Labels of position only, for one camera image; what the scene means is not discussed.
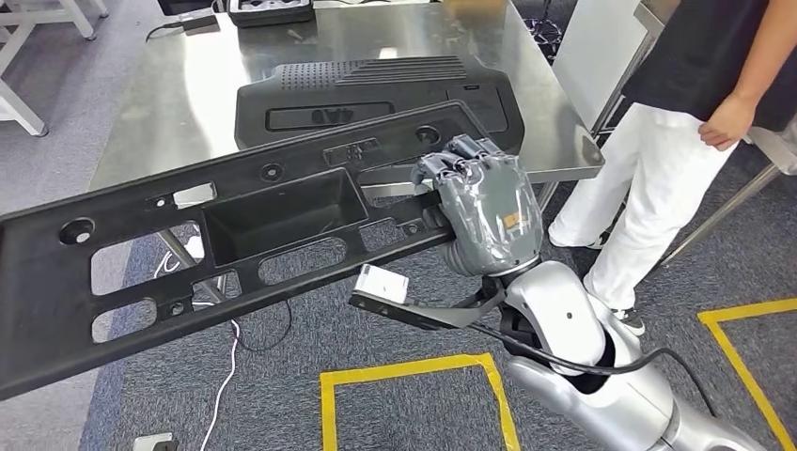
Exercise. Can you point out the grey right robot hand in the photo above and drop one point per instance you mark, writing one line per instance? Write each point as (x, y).
(492, 211)

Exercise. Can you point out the person's hand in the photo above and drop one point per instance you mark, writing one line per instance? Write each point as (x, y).
(725, 124)

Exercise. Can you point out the black plastic plate bracket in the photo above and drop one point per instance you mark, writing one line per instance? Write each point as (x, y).
(37, 348)

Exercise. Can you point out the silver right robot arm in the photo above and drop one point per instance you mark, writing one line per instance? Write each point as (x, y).
(554, 311)

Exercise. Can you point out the person's forearm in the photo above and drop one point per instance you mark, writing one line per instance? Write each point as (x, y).
(766, 56)

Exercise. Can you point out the standing person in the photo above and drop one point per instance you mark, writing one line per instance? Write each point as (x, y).
(654, 174)

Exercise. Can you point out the white board panel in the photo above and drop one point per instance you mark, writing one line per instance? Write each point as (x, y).
(598, 56)

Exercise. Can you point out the large black plastic panel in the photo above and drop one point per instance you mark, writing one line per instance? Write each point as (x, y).
(386, 93)

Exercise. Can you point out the black stand base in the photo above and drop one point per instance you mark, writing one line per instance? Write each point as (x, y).
(542, 31)

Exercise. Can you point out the black plastic tray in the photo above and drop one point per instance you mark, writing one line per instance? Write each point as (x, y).
(271, 12)

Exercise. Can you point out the black power adapter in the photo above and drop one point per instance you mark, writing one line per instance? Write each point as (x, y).
(200, 25)

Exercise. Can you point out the metal floor outlet box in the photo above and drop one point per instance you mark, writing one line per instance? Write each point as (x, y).
(152, 443)

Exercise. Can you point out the white table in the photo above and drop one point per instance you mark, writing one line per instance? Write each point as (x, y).
(18, 112)

